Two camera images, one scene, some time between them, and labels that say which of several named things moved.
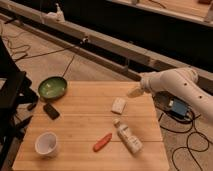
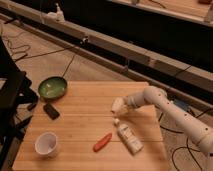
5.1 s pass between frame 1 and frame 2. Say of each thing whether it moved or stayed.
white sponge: stayed
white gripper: moved
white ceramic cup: stayed
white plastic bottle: stayed
